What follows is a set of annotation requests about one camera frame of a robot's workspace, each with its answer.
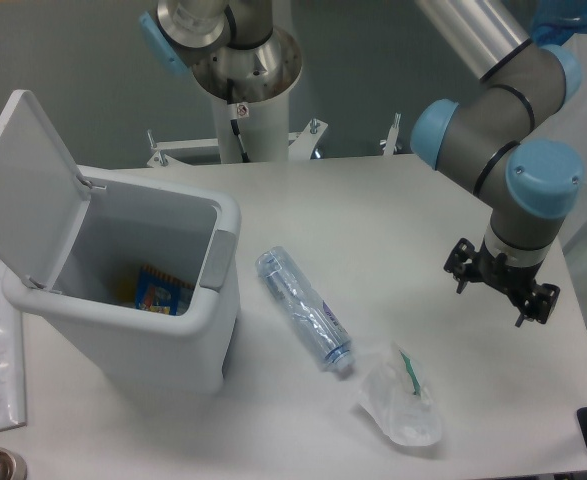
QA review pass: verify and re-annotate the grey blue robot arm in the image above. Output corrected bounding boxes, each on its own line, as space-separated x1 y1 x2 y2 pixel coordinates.
139 1 584 323

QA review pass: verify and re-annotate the white trash can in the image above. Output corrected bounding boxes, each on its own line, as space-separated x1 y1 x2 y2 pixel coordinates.
3 167 241 394

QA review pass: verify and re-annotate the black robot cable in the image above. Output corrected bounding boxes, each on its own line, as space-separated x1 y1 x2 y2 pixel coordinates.
225 79 252 164

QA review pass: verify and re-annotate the crushed clear plastic bottle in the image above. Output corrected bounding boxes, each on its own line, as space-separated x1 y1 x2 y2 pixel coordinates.
255 246 354 376

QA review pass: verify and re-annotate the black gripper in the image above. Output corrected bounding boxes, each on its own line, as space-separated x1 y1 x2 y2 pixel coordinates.
444 238 561 328

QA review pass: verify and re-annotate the colourful snack wrapper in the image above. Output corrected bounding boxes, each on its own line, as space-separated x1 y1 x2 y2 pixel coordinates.
134 265 195 316

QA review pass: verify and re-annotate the blue water jug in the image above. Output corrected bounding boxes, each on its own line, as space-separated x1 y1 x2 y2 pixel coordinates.
530 0 587 45

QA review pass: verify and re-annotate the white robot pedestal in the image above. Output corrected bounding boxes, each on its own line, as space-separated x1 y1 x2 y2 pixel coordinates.
146 93 404 167

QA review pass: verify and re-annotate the white trash can lid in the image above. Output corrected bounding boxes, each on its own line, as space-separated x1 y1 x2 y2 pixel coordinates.
0 90 100 290

